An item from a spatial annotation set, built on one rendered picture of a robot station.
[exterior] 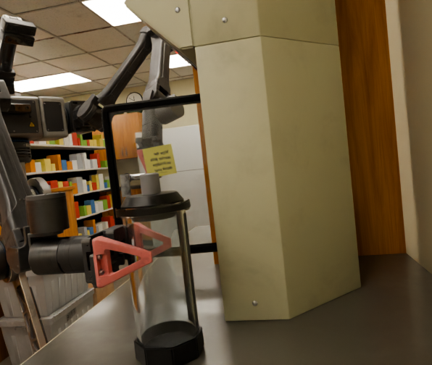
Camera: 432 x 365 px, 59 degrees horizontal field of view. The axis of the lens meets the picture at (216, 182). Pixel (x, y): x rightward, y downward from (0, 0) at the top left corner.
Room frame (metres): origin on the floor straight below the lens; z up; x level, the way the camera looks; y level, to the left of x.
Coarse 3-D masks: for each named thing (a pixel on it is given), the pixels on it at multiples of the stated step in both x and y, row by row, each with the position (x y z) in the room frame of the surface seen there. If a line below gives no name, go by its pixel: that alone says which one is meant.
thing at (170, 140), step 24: (120, 120) 0.97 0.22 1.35; (144, 120) 0.97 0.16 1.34; (168, 120) 0.96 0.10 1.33; (192, 120) 0.96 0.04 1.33; (120, 144) 0.97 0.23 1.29; (144, 144) 0.97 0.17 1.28; (168, 144) 0.96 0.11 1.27; (192, 144) 0.96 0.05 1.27; (120, 168) 0.97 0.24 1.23; (144, 168) 0.97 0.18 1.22; (168, 168) 0.96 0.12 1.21; (192, 168) 0.96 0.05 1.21; (120, 192) 0.97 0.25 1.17; (192, 192) 0.96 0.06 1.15; (192, 216) 0.96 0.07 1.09; (192, 240) 0.96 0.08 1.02
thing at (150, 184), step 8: (144, 176) 0.54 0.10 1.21; (152, 176) 0.54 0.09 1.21; (144, 184) 0.54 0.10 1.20; (152, 184) 0.54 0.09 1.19; (144, 192) 0.55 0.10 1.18; (152, 192) 0.54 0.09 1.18; (160, 192) 0.55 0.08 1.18; (168, 192) 0.55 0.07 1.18; (176, 192) 0.55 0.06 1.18; (128, 200) 0.53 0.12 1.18; (136, 200) 0.52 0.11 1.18; (144, 200) 0.52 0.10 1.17; (152, 200) 0.52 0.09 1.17; (160, 200) 0.52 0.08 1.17; (168, 200) 0.52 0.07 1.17; (176, 200) 0.53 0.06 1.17
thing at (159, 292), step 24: (144, 216) 0.50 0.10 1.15; (168, 216) 0.52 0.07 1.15; (144, 240) 0.51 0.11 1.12; (168, 240) 0.52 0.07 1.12; (168, 264) 0.52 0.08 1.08; (144, 288) 0.52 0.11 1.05; (168, 288) 0.51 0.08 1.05; (192, 288) 0.55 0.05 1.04; (144, 312) 0.52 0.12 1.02; (168, 312) 0.51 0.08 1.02; (192, 312) 0.54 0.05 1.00; (144, 336) 0.52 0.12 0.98; (168, 336) 0.51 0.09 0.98; (192, 336) 0.53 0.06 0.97
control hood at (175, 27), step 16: (128, 0) 0.66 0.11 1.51; (144, 0) 0.66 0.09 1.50; (160, 0) 0.65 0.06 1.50; (176, 0) 0.65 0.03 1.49; (144, 16) 0.66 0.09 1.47; (160, 16) 0.65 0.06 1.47; (176, 16) 0.65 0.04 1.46; (160, 32) 0.66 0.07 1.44; (176, 32) 0.65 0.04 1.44; (192, 32) 0.65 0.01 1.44; (176, 48) 0.70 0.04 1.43; (192, 48) 0.65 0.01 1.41
